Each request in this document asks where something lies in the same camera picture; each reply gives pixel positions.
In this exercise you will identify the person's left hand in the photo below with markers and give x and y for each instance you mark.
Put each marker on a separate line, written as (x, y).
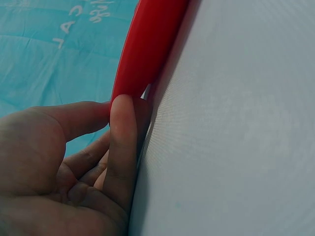
(37, 172)

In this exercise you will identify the red curved plastic object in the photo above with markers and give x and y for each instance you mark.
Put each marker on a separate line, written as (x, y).
(145, 49)

